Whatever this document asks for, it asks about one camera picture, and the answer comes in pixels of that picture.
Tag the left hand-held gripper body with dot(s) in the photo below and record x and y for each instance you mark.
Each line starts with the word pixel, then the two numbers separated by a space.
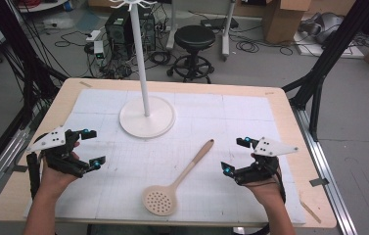
pixel 55 138

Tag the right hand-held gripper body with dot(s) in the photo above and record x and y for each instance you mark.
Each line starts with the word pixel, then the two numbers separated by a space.
pixel 271 147

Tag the white hook rack stand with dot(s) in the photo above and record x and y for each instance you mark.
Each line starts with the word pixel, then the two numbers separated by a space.
pixel 146 120

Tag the beige slotted spoon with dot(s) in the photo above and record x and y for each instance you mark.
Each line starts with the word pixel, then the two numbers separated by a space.
pixel 159 200

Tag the person's left hand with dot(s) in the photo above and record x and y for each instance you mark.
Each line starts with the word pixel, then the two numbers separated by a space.
pixel 53 181

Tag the person's right hand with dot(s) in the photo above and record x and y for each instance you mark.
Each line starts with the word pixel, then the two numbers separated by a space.
pixel 268 192

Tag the white grid mat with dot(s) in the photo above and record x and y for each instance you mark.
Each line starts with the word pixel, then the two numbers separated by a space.
pixel 205 130

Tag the black tape piece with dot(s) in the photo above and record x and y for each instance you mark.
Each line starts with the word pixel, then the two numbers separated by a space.
pixel 19 168
pixel 319 182

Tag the thin wooden stick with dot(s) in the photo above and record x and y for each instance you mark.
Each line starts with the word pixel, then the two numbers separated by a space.
pixel 310 211

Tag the white box with green light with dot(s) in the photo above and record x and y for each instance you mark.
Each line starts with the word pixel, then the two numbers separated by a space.
pixel 99 49

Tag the white power strip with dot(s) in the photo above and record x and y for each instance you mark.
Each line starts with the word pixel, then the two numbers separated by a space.
pixel 93 35

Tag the black computer tower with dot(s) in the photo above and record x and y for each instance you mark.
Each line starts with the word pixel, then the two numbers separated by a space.
pixel 120 32

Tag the white stand leg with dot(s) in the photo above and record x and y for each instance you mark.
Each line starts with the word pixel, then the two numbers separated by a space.
pixel 171 26
pixel 227 29

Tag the black round stool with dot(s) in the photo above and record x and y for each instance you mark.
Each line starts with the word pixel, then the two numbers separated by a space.
pixel 195 37

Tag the flat black device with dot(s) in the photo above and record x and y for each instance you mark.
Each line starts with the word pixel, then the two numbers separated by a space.
pixel 218 23

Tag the tall cardboard box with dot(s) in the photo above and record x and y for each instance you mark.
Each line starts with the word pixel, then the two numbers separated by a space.
pixel 280 23

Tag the grey headset device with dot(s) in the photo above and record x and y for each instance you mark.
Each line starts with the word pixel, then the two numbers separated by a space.
pixel 322 26

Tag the white round table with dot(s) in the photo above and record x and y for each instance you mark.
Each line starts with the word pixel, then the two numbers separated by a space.
pixel 41 6

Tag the black metal frame strut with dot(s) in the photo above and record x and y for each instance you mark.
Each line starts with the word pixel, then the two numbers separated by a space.
pixel 32 75
pixel 335 42

